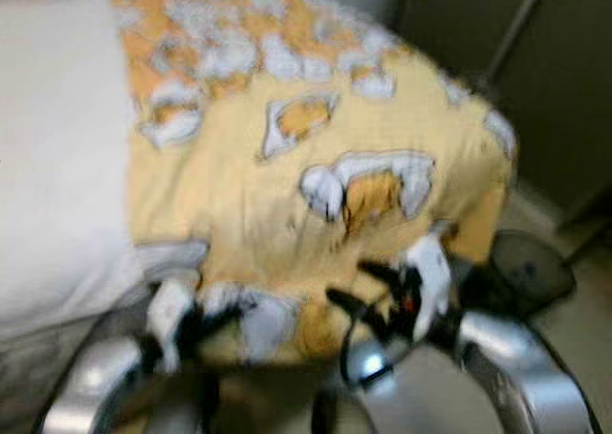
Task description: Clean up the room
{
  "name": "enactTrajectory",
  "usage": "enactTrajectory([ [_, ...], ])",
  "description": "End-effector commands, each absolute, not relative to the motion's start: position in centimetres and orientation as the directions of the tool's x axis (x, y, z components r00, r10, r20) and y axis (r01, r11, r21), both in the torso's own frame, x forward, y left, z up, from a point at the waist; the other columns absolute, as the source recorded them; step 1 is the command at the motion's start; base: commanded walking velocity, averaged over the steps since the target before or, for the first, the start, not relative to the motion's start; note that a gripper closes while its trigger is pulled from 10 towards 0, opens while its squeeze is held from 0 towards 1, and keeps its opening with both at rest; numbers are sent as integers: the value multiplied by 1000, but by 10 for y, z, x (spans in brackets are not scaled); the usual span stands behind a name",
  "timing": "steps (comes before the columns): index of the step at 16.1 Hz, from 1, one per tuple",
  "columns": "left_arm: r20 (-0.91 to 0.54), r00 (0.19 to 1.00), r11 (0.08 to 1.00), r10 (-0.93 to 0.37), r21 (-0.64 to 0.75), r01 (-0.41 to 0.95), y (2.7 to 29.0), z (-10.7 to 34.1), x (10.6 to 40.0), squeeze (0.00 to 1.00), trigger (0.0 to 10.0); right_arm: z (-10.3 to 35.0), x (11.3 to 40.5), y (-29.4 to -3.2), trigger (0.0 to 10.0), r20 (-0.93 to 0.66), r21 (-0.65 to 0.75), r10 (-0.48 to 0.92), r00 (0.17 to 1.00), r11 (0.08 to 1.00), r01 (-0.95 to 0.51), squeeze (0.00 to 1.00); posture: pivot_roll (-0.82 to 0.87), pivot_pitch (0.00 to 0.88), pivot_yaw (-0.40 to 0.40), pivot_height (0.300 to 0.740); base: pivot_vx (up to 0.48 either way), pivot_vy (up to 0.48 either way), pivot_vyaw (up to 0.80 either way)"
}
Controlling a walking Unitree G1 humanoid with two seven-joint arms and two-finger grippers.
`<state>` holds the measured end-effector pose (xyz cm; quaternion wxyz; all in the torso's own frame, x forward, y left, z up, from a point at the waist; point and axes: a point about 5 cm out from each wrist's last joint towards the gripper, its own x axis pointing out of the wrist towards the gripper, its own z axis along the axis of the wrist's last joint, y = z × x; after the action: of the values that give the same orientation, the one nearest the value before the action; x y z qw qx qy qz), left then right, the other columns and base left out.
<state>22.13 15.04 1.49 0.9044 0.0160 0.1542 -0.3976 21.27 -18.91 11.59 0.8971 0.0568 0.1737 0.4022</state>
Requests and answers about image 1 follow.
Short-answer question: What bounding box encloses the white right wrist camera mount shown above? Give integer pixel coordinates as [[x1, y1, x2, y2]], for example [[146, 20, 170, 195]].
[[404, 235, 452, 344]]

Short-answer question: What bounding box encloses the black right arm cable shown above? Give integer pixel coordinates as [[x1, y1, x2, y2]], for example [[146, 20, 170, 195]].
[[339, 300, 422, 387]]

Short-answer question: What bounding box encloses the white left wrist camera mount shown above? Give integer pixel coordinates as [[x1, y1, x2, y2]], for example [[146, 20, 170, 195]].
[[148, 276, 197, 373]]

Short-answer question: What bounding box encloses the white quilted mattress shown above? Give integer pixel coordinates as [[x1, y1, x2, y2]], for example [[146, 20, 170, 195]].
[[0, 0, 144, 358]]

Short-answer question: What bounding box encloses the yellow egg-print blanket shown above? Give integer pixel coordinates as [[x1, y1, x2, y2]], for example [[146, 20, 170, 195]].
[[100, 0, 519, 363]]

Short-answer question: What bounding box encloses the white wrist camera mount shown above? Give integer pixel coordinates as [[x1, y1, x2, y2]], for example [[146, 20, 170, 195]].
[[404, 235, 452, 344], [148, 276, 197, 373]]

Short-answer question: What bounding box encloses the dark wardrobe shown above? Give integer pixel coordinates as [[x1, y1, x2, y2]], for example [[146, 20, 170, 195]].
[[306, 0, 612, 225]]

